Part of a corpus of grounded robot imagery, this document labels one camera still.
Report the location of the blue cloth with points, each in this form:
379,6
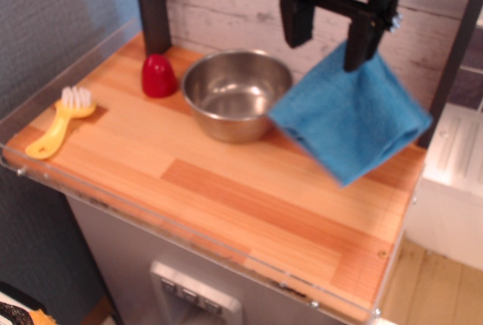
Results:
350,122

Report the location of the stainless steel bowl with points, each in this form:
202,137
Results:
231,92

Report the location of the grey ice dispenser panel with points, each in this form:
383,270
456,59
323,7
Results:
183,299

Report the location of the dark left support post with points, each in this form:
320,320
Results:
155,24

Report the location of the yellow scrub brush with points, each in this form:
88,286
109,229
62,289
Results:
74,103

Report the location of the silver toy fridge cabinet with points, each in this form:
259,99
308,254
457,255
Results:
277,279

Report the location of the yellow object bottom left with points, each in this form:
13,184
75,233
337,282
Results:
38,317

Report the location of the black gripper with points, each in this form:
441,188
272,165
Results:
369,20

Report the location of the dark support post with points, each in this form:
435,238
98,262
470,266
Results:
155,24
455,58

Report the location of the dark right support post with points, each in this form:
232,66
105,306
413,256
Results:
455,58

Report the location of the clear acrylic table guard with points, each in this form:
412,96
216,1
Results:
151,154

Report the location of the white toy sink unit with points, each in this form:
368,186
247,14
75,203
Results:
446,214

